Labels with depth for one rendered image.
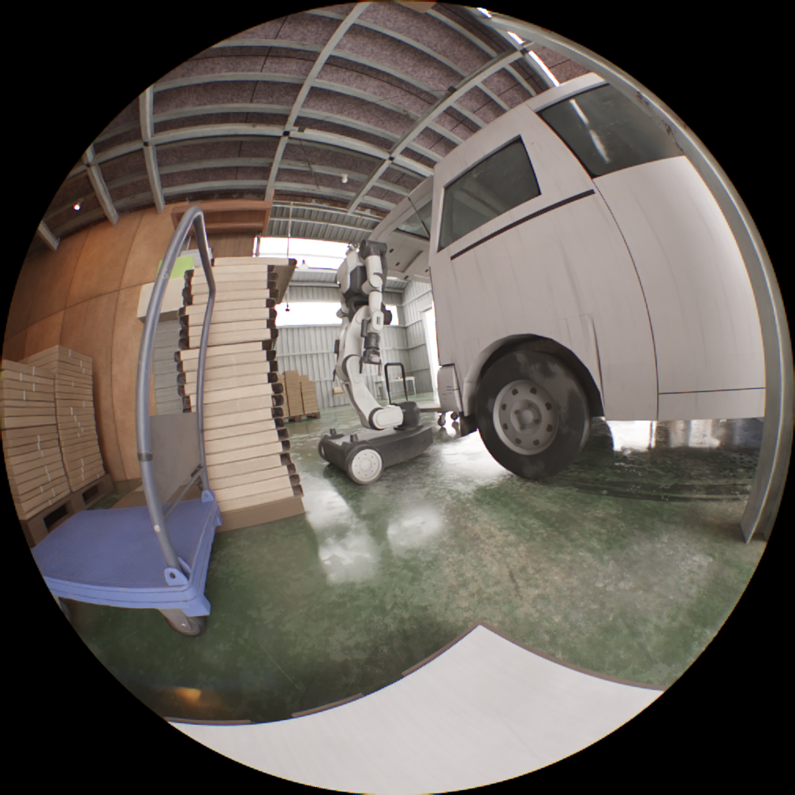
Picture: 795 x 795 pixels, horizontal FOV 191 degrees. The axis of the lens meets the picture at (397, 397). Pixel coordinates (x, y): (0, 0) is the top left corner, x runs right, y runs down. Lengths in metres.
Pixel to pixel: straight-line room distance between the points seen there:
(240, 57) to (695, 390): 3.04
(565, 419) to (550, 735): 0.87
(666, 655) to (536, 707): 0.29
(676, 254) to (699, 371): 0.35
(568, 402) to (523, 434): 0.25
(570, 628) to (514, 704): 0.23
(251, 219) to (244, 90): 1.36
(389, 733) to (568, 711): 0.19
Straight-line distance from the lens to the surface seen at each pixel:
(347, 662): 0.52
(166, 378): 1.57
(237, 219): 2.69
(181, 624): 0.65
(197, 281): 1.10
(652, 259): 0.92
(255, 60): 2.55
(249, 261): 1.13
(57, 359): 2.14
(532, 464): 1.03
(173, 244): 0.50
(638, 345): 0.86
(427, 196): 1.94
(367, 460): 1.19
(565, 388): 0.91
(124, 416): 2.65
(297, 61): 2.51
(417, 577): 0.64
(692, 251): 0.96
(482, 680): 0.38
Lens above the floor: 0.46
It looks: 3 degrees down
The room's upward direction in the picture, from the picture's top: 8 degrees counter-clockwise
